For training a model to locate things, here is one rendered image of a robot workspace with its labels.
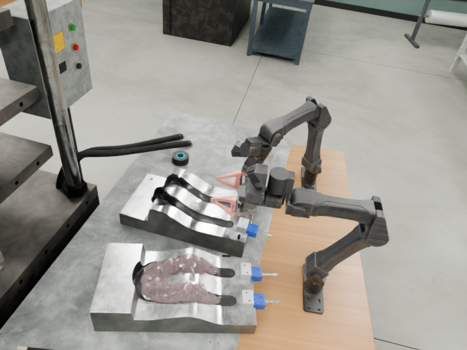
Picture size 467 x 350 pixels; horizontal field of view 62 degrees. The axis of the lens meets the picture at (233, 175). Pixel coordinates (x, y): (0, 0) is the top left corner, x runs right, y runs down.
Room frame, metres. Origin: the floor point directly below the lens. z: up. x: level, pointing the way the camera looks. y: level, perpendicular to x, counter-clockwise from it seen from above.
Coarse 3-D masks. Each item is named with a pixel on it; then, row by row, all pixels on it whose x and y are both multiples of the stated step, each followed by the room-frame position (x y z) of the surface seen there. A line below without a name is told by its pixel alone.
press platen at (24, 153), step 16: (0, 144) 1.12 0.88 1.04; (16, 144) 1.13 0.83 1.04; (32, 144) 1.14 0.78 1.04; (48, 144) 1.15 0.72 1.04; (0, 160) 1.03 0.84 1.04; (16, 160) 1.04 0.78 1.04; (32, 160) 1.05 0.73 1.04; (0, 176) 0.95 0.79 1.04; (16, 176) 0.96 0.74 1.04; (0, 192) 0.88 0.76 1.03
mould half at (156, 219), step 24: (144, 192) 1.15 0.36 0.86; (168, 192) 1.09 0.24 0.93; (216, 192) 1.18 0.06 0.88; (120, 216) 1.02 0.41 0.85; (144, 216) 1.02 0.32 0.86; (168, 216) 0.98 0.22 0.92; (216, 216) 1.05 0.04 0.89; (240, 216) 1.06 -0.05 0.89; (192, 240) 0.96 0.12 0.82; (216, 240) 0.95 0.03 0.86; (240, 240) 0.94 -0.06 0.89
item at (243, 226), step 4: (240, 220) 1.01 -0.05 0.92; (244, 220) 1.02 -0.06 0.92; (248, 220) 1.02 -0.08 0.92; (240, 224) 0.99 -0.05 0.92; (244, 224) 0.99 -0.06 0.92; (248, 224) 1.01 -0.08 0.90; (252, 224) 1.01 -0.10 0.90; (236, 228) 0.98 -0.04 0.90; (240, 228) 0.98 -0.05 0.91; (244, 228) 0.98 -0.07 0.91; (248, 228) 0.99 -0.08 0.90; (252, 228) 0.99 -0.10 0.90; (256, 228) 0.99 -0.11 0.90; (240, 232) 0.98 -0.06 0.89; (244, 232) 0.98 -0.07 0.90; (248, 232) 0.98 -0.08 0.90; (252, 232) 0.97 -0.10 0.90; (256, 232) 0.98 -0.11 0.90; (260, 232) 0.99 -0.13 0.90; (252, 236) 0.97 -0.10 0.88
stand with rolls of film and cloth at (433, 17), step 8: (456, 0) 6.08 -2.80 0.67; (464, 0) 6.07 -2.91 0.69; (424, 8) 6.10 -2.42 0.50; (424, 16) 6.12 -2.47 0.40; (432, 16) 6.05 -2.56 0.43; (440, 16) 6.07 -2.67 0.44; (448, 16) 6.08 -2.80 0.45; (456, 16) 6.10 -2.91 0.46; (464, 16) 6.12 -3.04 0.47; (416, 24) 6.13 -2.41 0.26; (448, 24) 6.10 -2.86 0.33; (456, 24) 6.10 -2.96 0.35; (464, 24) 6.10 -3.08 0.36; (416, 32) 6.11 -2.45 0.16; (416, 48) 5.88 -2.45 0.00
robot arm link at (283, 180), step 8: (272, 168) 0.87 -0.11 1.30; (280, 168) 0.87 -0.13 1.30; (272, 176) 0.83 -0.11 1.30; (280, 176) 0.83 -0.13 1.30; (288, 176) 0.84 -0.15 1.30; (272, 184) 0.83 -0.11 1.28; (280, 184) 0.82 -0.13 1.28; (288, 184) 0.83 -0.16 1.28; (272, 192) 0.82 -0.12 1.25; (280, 192) 0.82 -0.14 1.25; (288, 192) 0.83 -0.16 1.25; (288, 200) 0.82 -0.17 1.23; (288, 208) 0.81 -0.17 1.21; (296, 208) 0.80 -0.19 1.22; (304, 208) 0.81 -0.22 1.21; (296, 216) 0.80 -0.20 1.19
